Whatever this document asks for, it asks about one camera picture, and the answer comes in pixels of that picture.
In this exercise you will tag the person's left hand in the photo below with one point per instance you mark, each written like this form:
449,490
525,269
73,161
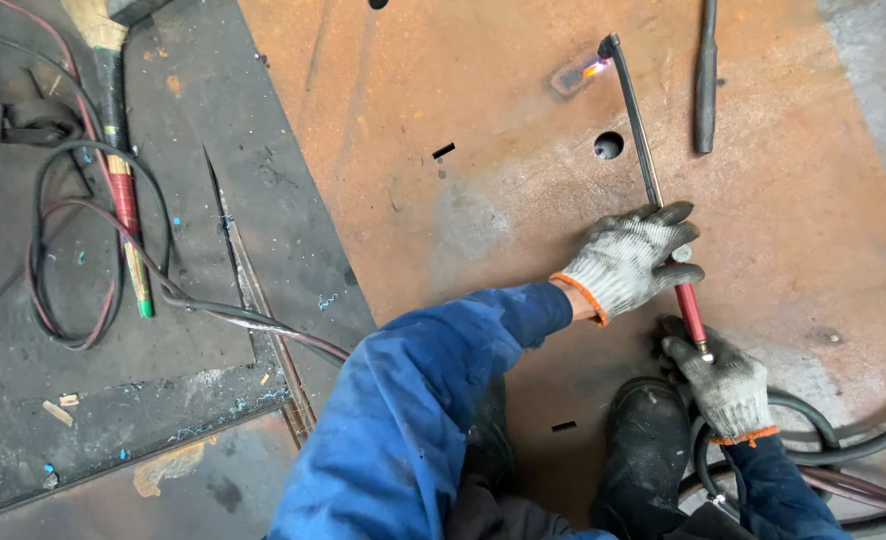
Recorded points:
619,259

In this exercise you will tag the person's right hand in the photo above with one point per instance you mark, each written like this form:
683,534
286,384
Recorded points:
728,390

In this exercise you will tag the person's right fingers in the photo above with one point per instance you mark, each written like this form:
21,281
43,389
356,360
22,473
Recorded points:
681,352

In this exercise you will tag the person's black right boot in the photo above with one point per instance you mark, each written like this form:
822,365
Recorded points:
642,450

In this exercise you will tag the person's black boot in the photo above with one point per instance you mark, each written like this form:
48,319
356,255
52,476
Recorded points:
642,450
491,442

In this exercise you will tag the person's black left boot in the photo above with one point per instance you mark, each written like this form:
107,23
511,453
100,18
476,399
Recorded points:
491,442

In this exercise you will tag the person's dark trousers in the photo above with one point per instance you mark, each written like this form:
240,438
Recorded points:
503,517

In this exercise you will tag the black metal rod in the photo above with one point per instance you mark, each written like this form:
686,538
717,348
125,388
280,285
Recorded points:
706,75

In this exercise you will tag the thin rusty metal strip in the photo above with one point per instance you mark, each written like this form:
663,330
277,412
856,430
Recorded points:
262,300

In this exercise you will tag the dark grey steel plate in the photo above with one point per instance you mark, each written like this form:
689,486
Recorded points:
187,360

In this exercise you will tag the small wood scrap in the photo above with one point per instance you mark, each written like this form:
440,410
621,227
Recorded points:
69,400
58,413

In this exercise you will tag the dark metal block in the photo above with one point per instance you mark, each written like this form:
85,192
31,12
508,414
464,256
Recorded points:
133,9

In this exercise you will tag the black metal clamp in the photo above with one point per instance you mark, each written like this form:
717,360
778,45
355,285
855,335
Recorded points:
15,120

